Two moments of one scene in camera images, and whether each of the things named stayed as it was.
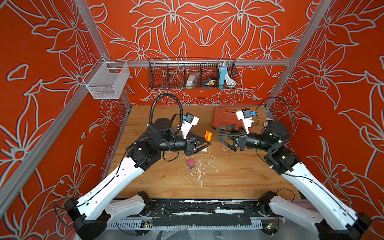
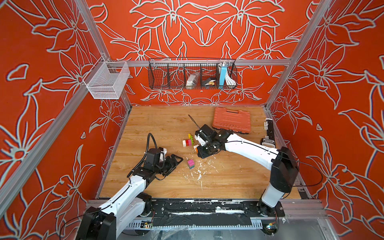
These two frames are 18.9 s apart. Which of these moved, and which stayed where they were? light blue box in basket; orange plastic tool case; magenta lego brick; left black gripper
Moved: left black gripper
Stayed: magenta lego brick; light blue box in basket; orange plastic tool case
